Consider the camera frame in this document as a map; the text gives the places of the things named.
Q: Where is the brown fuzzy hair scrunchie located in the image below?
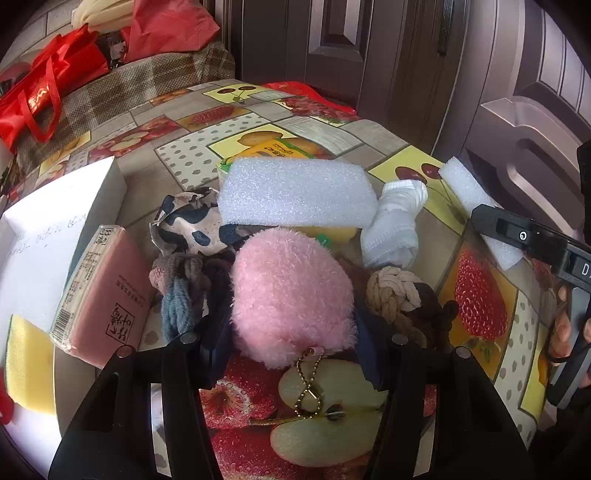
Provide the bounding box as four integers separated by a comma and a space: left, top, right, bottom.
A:
406, 283, 461, 350

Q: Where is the dark brown door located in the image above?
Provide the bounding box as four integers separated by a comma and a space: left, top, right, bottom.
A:
230, 0, 467, 144
431, 0, 591, 245

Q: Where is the pink plush ball keychain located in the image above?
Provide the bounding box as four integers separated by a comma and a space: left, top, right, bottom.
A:
230, 227, 359, 422

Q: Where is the person's right hand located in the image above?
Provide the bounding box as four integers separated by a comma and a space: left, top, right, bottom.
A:
551, 286, 591, 366

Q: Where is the beige rope knot ball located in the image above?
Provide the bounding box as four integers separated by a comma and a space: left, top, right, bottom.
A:
366, 268, 424, 336

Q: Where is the brown braided hair tie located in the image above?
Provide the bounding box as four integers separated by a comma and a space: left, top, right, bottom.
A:
149, 254, 206, 297

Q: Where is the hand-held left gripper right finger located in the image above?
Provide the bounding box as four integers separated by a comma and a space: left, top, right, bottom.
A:
353, 310, 534, 480

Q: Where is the cow print scrunchie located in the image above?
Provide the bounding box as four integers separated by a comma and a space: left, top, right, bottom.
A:
148, 187, 253, 257

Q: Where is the red plastic bag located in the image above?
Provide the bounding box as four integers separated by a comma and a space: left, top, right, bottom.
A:
121, 0, 222, 64

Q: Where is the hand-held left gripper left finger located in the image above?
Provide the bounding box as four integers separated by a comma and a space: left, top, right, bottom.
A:
48, 318, 232, 480

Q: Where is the yellow cleaning sponge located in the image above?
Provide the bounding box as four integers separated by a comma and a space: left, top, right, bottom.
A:
6, 315, 57, 409

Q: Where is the cream foam roll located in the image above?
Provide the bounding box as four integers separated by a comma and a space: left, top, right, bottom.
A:
74, 0, 139, 33

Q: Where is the white cardboard box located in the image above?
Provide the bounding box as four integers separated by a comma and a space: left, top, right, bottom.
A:
0, 156, 158, 480

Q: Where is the blue grey braided hair tie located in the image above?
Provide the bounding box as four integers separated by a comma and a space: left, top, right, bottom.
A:
161, 277, 209, 343

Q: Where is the yellow green wipes packet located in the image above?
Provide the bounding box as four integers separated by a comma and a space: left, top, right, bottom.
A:
217, 140, 325, 185

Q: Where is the white foam block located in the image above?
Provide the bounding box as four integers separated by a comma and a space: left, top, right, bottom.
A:
217, 157, 391, 228

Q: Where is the white foam strip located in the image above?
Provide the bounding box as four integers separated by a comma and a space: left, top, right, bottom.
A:
438, 157, 525, 271

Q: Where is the pink tissue pack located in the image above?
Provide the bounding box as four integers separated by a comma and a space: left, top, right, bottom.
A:
50, 224, 156, 370

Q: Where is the yellow sponge with green tag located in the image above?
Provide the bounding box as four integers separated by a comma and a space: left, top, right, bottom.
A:
302, 224, 359, 246

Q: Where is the plaid blanket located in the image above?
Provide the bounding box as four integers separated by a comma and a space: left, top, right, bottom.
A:
16, 44, 236, 172

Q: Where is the red tote bag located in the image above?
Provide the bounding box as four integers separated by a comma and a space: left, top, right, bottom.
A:
0, 23, 112, 156

